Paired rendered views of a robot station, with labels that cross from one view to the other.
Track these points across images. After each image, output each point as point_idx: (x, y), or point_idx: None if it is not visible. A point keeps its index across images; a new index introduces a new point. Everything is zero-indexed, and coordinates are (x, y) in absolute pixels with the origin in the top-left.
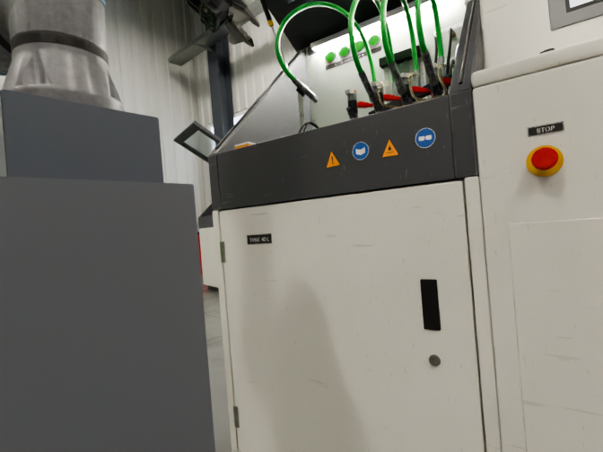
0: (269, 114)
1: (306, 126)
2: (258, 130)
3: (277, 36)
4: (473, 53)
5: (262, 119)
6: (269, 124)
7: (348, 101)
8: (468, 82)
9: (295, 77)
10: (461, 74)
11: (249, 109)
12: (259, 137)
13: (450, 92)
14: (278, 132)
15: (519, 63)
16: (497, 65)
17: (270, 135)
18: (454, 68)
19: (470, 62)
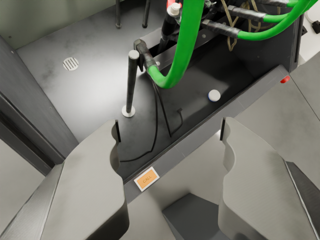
0: (9, 87)
1: (161, 98)
2: (52, 132)
3: (191, 55)
4: (304, 14)
5: (34, 115)
6: (23, 97)
7: (172, 25)
8: (297, 61)
9: (156, 66)
10: (297, 53)
11: (29, 141)
12: (55, 133)
13: (291, 71)
14: (14, 79)
15: (318, 52)
16: (313, 55)
17: (35, 105)
18: (293, 35)
19: (301, 30)
